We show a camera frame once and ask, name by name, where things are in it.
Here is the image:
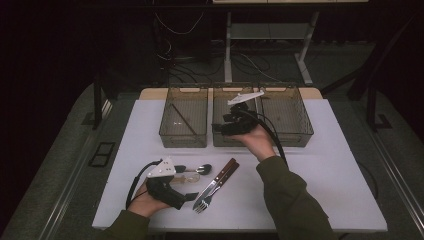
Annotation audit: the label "aluminium rail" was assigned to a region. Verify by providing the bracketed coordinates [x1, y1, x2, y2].
[368, 131, 424, 231]
[39, 99, 113, 240]

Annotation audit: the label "black stand post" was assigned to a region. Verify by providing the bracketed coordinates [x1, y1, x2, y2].
[93, 74, 121, 131]
[366, 83, 394, 133]

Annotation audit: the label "person's left hand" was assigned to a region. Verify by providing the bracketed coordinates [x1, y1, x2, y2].
[127, 181, 173, 218]

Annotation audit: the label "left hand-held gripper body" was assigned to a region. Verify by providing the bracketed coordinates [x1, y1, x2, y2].
[145, 157, 186, 211]

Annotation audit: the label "brown chopstick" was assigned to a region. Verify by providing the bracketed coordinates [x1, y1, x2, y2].
[170, 102, 198, 137]

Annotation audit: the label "white metal stand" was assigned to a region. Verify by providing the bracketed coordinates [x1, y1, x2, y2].
[223, 11, 320, 86]

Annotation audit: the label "smoky plastic bin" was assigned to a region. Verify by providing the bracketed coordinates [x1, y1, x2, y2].
[158, 87, 209, 149]
[258, 84, 315, 148]
[212, 85, 261, 148]

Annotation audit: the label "clear amber plastic spoon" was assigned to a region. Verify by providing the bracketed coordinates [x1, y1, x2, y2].
[171, 173, 201, 184]

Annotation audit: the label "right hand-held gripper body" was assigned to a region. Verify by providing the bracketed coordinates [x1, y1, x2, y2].
[227, 90, 265, 136]

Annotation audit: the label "black floor cables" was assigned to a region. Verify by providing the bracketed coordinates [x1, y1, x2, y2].
[164, 49, 228, 84]

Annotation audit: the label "thin black cable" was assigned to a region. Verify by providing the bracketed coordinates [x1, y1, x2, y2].
[356, 161, 380, 201]

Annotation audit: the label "wooden-handled fork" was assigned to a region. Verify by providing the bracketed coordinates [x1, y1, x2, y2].
[193, 162, 240, 214]

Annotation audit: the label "metal spoon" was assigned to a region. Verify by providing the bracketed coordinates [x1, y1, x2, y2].
[179, 163, 213, 176]

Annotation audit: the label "white floor cable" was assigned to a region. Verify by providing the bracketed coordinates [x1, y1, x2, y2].
[233, 53, 281, 83]

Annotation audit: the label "person's right hand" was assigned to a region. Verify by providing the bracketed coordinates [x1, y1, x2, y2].
[229, 124, 278, 163]

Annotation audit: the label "white hanging cable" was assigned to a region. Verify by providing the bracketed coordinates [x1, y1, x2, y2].
[154, 11, 205, 35]

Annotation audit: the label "black floor frame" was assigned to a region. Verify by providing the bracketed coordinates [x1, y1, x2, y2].
[88, 141, 117, 168]

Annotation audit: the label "wooden-handled knife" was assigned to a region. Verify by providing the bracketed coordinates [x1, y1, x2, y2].
[192, 157, 237, 210]

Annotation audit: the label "black diagonal stand strut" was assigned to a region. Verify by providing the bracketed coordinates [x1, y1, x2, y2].
[319, 13, 424, 101]

